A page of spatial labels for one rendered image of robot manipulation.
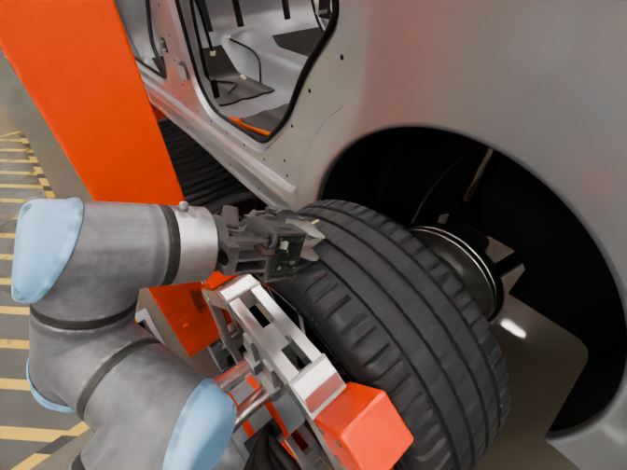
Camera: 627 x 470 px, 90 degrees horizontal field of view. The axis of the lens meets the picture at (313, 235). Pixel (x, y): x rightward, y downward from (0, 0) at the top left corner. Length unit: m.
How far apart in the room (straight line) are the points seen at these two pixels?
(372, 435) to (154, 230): 0.32
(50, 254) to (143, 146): 0.41
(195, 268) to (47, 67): 0.40
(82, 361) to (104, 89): 0.44
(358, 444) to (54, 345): 0.32
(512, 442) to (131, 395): 1.64
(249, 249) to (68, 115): 0.39
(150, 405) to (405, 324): 0.33
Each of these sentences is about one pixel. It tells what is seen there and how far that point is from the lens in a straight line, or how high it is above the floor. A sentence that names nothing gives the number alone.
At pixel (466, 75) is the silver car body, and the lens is 0.58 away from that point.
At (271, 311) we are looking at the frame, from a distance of 0.52.
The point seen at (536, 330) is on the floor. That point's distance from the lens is 2.15.
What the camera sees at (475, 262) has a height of 0.99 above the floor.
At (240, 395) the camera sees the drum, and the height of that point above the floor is 0.91.
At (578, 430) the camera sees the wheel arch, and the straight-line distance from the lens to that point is 0.90.
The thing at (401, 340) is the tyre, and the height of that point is 1.14.
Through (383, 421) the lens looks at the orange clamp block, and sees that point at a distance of 0.43.
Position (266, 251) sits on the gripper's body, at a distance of 0.40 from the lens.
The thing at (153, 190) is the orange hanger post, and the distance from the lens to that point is 0.75.
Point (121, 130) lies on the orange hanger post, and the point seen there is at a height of 1.30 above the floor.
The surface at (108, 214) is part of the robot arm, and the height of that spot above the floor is 1.37.
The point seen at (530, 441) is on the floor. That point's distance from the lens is 1.84.
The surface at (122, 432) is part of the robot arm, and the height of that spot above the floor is 1.26.
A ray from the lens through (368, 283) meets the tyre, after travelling 0.49.
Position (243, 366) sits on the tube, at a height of 1.01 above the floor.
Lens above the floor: 1.56
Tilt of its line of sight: 44 degrees down
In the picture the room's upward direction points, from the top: straight up
